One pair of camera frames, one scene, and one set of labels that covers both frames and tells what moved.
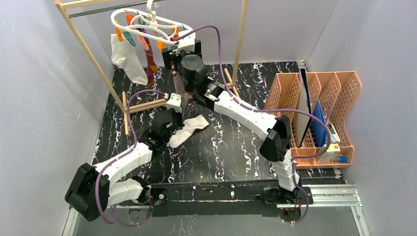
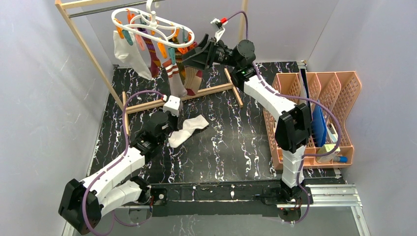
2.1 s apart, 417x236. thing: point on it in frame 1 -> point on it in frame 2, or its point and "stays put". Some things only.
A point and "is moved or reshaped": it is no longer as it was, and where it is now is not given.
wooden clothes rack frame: x=63 y=5 stays put
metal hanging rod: x=111 y=9 stays put
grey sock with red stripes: x=179 y=86 is moved or reshaped
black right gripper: x=182 y=54 -> x=209 y=52
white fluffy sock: x=189 y=126 stays put
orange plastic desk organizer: x=326 y=143 stays put
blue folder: x=317 y=128 stays put
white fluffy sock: x=126 y=57 is moved or reshaped
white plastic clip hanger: x=150 y=23 stays put
